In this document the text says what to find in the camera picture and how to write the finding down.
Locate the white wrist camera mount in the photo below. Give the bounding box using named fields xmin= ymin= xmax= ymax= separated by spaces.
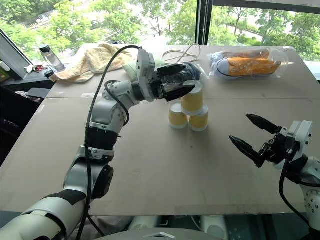
xmin=285 ymin=120 xmax=313 ymax=154
xmin=135 ymin=48 xmax=156 ymax=103

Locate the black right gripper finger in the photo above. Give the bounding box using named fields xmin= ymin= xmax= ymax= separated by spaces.
xmin=228 ymin=135 xmax=266 ymax=169
xmin=245 ymin=113 xmax=282 ymax=135

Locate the cream terry towel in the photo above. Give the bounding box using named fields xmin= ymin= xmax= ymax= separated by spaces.
xmin=53 ymin=43 xmax=139 ymax=84

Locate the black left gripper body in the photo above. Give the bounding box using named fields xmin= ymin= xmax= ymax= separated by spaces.
xmin=149 ymin=70 xmax=179 ymax=101

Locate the clear bag with dark item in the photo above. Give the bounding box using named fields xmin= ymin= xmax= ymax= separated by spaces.
xmin=183 ymin=62 xmax=209 ymax=83

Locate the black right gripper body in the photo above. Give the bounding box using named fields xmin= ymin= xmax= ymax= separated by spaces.
xmin=258 ymin=126 xmax=292 ymax=166

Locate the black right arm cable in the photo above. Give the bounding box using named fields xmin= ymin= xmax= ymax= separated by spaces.
xmin=278 ymin=149 xmax=312 ymax=227

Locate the yellow paper cup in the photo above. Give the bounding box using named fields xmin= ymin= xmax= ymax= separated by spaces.
xmin=167 ymin=102 xmax=189 ymax=130
xmin=188 ymin=104 xmax=209 ymax=133
xmin=180 ymin=80 xmax=204 ymax=117

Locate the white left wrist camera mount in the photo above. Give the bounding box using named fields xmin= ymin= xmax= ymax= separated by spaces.
xmin=135 ymin=48 xmax=156 ymax=103

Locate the light green cloth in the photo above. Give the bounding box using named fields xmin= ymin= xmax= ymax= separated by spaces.
xmin=122 ymin=57 xmax=166 ymax=82

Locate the dark slanted panel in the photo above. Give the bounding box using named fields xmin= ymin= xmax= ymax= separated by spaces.
xmin=0 ymin=28 xmax=35 ymax=81

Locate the black window frame post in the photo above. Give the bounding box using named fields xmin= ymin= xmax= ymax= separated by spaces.
xmin=194 ymin=0 xmax=214 ymax=46

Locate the pale rounded shape under table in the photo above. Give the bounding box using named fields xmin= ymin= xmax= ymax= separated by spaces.
xmin=199 ymin=215 xmax=230 ymax=240
xmin=127 ymin=215 xmax=162 ymax=231

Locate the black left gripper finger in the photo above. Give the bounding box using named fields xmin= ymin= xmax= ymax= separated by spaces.
xmin=156 ymin=63 xmax=187 ymax=77
xmin=164 ymin=84 xmax=197 ymax=103

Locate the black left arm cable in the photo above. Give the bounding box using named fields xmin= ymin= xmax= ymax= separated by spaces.
xmin=74 ymin=45 xmax=143 ymax=240

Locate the clear water bottle black lid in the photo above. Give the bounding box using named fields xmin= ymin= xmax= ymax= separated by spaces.
xmin=38 ymin=44 xmax=67 ymax=74

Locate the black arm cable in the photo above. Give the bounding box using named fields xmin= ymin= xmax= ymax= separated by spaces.
xmin=278 ymin=149 xmax=312 ymax=227
xmin=74 ymin=45 xmax=143 ymax=240

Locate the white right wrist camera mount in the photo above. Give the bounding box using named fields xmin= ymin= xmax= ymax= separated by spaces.
xmin=285 ymin=120 xmax=313 ymax=154

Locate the clear plastic shoe bag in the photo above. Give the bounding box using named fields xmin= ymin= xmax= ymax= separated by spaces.
xmin=206 ymin=46 xmax=289 ymax=81

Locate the grey robot torso top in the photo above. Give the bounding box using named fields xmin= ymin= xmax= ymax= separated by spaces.
xmin=96 ymin=226 xmax=227 ymax=240

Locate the beige looped cord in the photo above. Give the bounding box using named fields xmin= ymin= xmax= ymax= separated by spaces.
xmin=162 ymin=43 xmax=202 ymax=64

